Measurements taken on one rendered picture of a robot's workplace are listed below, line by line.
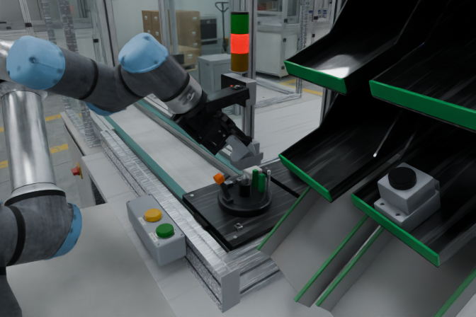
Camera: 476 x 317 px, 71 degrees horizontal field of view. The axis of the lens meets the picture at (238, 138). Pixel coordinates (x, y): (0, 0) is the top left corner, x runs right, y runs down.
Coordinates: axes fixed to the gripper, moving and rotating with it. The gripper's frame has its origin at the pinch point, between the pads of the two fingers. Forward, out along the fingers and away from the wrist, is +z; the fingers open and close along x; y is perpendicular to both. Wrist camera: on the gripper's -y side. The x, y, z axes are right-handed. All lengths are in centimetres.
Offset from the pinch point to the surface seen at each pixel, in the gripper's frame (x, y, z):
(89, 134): -82, 30, 2
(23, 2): -536, -5, -20
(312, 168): 25.7, -0.7, -9.2
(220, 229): 6.0, 19.0, 4.4
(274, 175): -5.6, -0.5, 21.0
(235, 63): -18.2, -16.9, -6.3
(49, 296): -7, 53, -10
